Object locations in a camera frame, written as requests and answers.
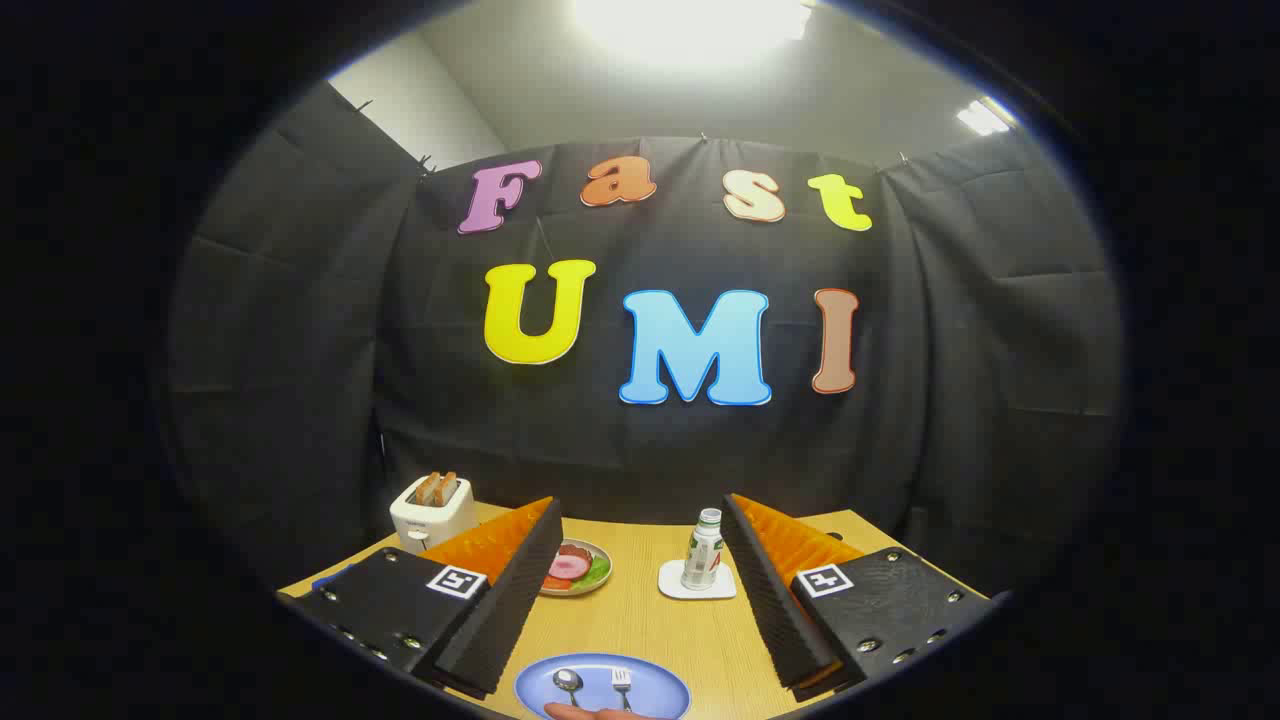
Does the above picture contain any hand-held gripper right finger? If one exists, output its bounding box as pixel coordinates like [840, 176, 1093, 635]
[720, 493, 993, 703]

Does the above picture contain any white oval food plate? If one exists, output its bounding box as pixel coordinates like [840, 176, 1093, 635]
[540, 538, 613, 598]

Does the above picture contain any white toaster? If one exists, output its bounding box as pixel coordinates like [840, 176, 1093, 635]
[389, 477, 479, 554]

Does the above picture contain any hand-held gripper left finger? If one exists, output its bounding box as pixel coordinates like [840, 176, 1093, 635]
[290, 495, 564, 701]

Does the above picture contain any white coaster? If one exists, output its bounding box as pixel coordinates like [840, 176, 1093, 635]
[658, 560, 738, 601]

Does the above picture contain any white bottle green label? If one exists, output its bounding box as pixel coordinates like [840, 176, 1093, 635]
[681, 508, 725, 591]

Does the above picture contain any bright ceiling light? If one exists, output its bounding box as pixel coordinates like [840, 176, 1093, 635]
[572, 0, 816, 66]

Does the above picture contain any blue plate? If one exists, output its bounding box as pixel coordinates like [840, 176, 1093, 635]
[514, 653, 693, 720]

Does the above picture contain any rectangular ceiling light panel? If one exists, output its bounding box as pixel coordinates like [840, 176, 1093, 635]
[956, 96, 1019, 137]

